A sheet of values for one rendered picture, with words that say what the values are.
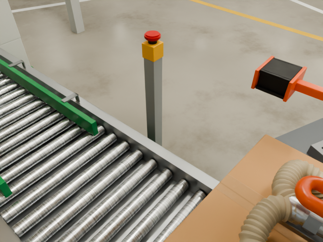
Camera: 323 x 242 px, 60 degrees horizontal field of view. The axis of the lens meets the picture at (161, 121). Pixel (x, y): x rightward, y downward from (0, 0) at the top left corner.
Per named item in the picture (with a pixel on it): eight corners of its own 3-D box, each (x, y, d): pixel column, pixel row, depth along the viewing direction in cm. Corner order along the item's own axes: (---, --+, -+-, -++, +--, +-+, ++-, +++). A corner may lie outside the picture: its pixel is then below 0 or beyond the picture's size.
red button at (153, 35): (141, 42, 119) (140, 33, 116) (151, 37, 123) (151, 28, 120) (153, 47, 115) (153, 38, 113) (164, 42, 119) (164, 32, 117)
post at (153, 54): (148, 182, 186) (141, 42, 119) (155, 176, 190) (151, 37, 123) (156, 188, 182) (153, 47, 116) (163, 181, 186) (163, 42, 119)
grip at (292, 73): (250, 88, 65) (254, 69, 62) (266, 73, 70) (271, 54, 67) (285, 102, 61) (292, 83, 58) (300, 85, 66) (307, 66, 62)
